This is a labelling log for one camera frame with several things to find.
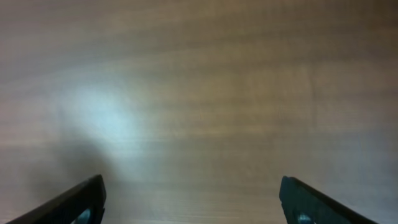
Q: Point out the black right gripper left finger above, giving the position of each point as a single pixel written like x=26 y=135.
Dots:
x=82 y=204

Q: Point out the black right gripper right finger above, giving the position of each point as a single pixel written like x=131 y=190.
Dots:
x=302 y=204

